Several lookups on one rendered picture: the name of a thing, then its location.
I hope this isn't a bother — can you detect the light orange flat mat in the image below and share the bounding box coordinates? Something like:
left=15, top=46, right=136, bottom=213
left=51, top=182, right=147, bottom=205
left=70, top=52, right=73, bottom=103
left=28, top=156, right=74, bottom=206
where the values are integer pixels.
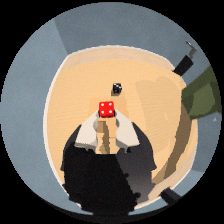
left=88, top=98, right=128, bottom=138

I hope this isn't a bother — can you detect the red die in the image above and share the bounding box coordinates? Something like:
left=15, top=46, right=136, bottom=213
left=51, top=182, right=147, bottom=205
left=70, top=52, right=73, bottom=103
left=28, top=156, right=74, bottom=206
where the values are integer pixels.
left=99, top=101, right=114, bottom=118

